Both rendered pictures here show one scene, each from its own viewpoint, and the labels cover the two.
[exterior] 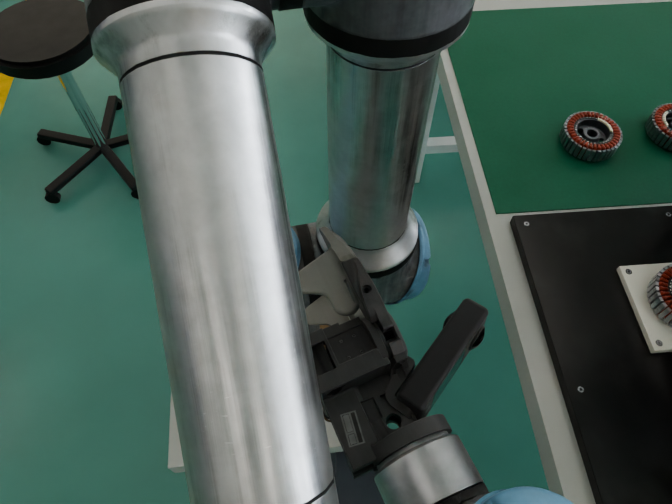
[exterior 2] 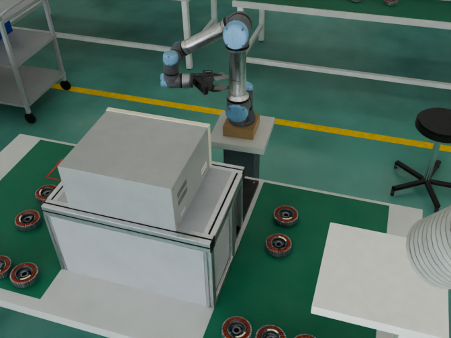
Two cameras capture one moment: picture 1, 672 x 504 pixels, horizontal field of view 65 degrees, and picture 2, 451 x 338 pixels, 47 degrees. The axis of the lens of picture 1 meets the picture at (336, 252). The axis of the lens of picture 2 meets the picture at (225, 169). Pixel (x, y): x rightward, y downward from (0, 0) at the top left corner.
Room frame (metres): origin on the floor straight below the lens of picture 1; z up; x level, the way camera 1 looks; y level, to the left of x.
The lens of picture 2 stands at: (1.16, -2.16, 2.44)
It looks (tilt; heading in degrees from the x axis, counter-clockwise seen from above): 40 degrees down; 113
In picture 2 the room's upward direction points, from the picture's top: 1 degrees counter-clockwise
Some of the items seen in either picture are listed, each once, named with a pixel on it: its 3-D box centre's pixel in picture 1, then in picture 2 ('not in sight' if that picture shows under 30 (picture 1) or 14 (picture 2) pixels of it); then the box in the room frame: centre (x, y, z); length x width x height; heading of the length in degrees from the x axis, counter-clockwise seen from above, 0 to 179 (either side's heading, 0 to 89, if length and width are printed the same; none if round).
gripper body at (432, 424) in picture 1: (371, 387); (202, 80); (0.14, -0.03, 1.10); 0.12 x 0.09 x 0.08; 24
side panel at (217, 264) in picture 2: not in sight; (220, 253); (0.61, -0.94, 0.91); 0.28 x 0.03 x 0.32; 94
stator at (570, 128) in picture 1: (590, 135); (285, 216); (0.76, -0.51, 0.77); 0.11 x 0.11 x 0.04
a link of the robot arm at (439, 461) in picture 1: (424, 476); (186, 81); (0.07, -0.07, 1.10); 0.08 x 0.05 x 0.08; 114
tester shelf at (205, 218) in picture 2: not in sight; (147, 190); (0.28, -0.88, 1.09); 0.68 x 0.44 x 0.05; 4
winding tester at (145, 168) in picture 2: not in sight; (139, 165); (0.27, -0.88, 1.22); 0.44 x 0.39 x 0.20; 4
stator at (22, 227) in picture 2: not in sight; (27, 220); (-0.34, -0.96, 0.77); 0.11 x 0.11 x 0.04
